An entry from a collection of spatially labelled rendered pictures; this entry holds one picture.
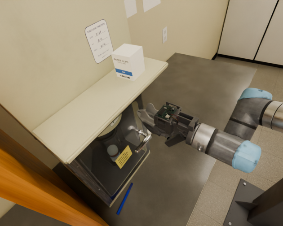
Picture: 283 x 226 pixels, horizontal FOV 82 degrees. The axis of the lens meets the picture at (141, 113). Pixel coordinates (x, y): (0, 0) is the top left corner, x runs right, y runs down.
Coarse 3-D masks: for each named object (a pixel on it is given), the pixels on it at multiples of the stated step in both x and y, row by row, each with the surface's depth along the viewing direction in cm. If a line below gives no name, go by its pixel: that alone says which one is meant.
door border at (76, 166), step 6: (72, 162) 41; (78, 162) 42; (72, 168) 41; (78, 168) 43; (84, 174) 46; (90, 180) 50; (96, 186) 54; (102, 192) 59; (102, 198) 60; (108, 198) 64
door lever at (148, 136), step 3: (141, 132) 65; (144, 135) 64; (147, 135) 63; (150, 135) 63; (147, 138) 62; (150, 138) 63; (144, 141) 61; (147, 141) 62; (141, 144) 61; (144, 144) 61; (138, 147) 60; (141, 147) 60; (135, 150) 59; (138, 150) 59
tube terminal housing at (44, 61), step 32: (0, 0) 21; (32, 0) 24; (64, 0) 27; (96, 0) 32; (0, 32) 22; (32, 32) 25; (64, 32) 29; (128, 32) 42; (0, 64) 23; (32, 64) 27; (64, 64) 31; (0, 96) 25; (32, 96) 28; (64, 96) 34; (32, 128) 31
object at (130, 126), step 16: (128, 112) 53; (112, 128) 49; (128, 128) 57; (144, 128) 67; (96, 144) 46; (112, 144) 52; (128, 144) 61; (80, 160) 43; (96, 160) 49; (112, 160) 56; (128, 160) 66; (96, 176) 52; (112, 176) 60; (128, 176) 73; (112, 192) 65
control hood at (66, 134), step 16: (160, 64) 41; (112, 80) 38; (128, 80) 38; (144, 80) 37; (80, 96) 36; (96, 96) 35; (112, 96) 34; (128, 96) 34; (64, 112) 33; (80, 112) 32; (96, 112) 32; (112, 112) 31; (48, 128) 30; (64, 128) 30; (80, 128) 29; (96, 128) 29; (48, 144) 28; (64, 144) 27; (80, 144) 27; (64, 160) 25
